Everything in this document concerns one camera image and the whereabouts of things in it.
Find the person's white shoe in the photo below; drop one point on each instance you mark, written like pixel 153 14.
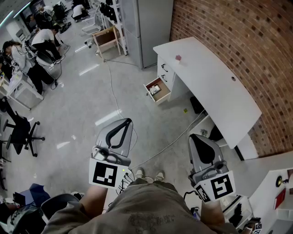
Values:
pixel 139 173
pixel 160 175

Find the person's right white shoe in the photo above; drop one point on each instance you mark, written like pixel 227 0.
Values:
pixel 160 175

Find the person's left white shoe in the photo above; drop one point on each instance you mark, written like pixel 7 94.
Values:
pixel 139 173

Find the white desk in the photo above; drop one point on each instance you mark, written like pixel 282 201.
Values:
pixel 206 75

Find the white power strip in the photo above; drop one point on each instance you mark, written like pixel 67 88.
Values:
pixel 124 176

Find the person's khaki clothed torso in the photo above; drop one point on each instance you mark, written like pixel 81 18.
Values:
pixel 148 205

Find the blue umbrella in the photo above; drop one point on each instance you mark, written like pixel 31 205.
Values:
pixel 36 192

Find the white metal rack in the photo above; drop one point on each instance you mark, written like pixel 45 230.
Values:
pixel 119 27

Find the wooden frame cart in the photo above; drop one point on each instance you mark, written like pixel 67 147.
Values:
pixel 105 38

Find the black box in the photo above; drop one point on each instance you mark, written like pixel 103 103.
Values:
pixel 195 105

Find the red book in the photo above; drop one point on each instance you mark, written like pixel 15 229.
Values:
pixel 280 198

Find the person's left forearm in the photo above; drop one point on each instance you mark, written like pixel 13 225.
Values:
pixel 93 198

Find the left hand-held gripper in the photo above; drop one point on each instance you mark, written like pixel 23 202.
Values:
pixel 103 173

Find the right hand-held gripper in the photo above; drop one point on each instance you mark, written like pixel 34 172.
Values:
pixel 222 185

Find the white side counter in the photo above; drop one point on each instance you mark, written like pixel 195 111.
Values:
pixel 263 201

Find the row of black bags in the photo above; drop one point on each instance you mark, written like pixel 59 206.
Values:
pixel 108 11

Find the grey refrigerator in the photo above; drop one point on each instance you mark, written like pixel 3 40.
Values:
pixel 151 29

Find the grey round chair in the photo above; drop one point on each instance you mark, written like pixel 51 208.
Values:
pixel 57 204

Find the person's right forearm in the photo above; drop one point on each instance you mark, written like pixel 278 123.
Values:
pixel 211 212

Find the black office chair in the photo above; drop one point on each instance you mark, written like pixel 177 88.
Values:
pixel 20 132

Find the camouflage backpack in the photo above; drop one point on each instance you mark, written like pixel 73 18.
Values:
pixel 25 219

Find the round brass object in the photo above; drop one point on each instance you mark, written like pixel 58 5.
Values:
pixel 279 181

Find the white drawer brown inside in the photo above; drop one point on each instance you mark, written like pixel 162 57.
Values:
pixel 163 94

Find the small pink object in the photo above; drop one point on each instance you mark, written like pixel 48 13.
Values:
pixel 178 57

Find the white plastic chair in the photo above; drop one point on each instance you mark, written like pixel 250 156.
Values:
pixel 93 27

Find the white work table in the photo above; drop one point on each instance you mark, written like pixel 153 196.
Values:
pixel 20 91

